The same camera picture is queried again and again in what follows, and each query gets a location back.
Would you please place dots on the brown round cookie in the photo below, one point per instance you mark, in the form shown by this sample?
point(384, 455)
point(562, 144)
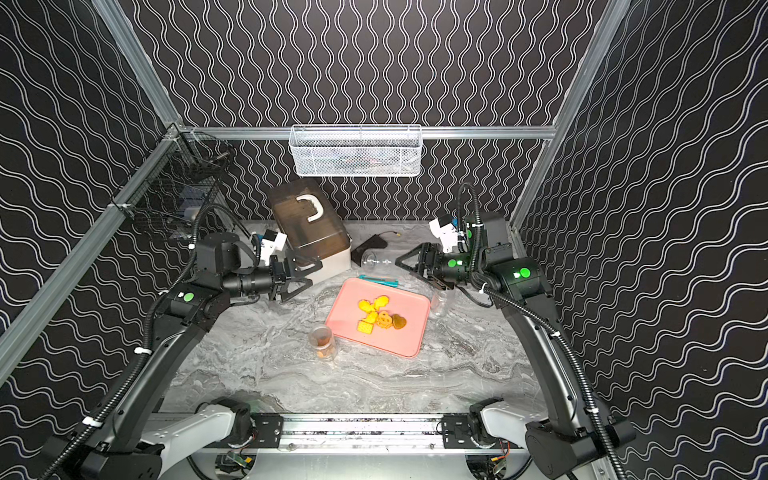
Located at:
point(398, 322)

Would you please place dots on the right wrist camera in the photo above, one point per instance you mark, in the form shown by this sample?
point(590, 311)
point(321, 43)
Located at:
point(445, 229)

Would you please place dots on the white mesh wall basket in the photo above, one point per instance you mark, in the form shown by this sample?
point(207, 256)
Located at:
point(356, 150)

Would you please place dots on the small yellow cookie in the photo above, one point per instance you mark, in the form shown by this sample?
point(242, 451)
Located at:
point(365, 306)

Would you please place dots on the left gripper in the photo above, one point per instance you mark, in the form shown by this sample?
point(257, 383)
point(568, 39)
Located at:
point(280, 279)

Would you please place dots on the white box brown lid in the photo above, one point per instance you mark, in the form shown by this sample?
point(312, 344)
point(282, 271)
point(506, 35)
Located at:
point(304, 213)

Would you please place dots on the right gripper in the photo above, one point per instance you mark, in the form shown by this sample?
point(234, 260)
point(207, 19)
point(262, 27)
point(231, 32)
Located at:
point(435, 255)

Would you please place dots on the square waffle cookie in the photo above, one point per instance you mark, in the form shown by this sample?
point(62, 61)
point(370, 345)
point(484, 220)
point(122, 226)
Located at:
point(365, 327)

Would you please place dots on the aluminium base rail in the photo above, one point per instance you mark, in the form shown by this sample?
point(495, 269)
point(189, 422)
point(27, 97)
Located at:
point(366, 433)

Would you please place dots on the pretzel shaped cookie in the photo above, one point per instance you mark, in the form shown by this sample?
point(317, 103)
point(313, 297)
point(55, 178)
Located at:
point(384, 320)

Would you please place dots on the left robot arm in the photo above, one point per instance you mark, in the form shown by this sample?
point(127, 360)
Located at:
point(223, 271)

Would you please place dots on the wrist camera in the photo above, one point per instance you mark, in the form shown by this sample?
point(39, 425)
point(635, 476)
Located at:
point(445, 229)
point(271, 242)

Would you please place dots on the clear jar yellow cookies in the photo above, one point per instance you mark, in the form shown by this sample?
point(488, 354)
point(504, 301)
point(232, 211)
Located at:
point(440, 303)

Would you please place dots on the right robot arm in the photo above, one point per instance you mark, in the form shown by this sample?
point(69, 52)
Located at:
point(473, 254)

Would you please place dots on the black wire wall basket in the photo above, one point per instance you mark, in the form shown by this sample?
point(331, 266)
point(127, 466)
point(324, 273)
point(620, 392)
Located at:
point(187, 177)

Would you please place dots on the pink plastic tray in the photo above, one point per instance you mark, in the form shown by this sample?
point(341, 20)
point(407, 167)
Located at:
point(345, 315)

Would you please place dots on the clear jar dark cookies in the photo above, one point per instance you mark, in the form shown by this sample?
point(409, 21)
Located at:
point(322, 341)

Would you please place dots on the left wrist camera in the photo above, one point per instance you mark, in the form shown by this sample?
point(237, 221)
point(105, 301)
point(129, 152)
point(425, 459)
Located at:
point(271, 242)

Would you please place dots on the black battery pack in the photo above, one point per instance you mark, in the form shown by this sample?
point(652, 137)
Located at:
point(375, 242)

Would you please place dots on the teal utility knife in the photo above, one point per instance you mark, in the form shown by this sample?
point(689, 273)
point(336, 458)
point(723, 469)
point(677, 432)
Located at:
point(380, 280)

